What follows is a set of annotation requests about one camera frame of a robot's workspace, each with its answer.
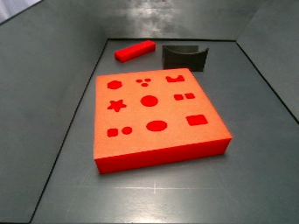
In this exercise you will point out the red arch bar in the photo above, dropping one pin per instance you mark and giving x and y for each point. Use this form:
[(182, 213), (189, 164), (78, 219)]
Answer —
[(135, 51)]

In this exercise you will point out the black curved fixture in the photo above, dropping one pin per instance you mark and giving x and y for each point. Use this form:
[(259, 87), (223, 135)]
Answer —
[(185, 56)]

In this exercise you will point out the red foam shape-hole board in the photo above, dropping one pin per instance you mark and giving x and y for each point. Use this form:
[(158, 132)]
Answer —
[(154, 119)]

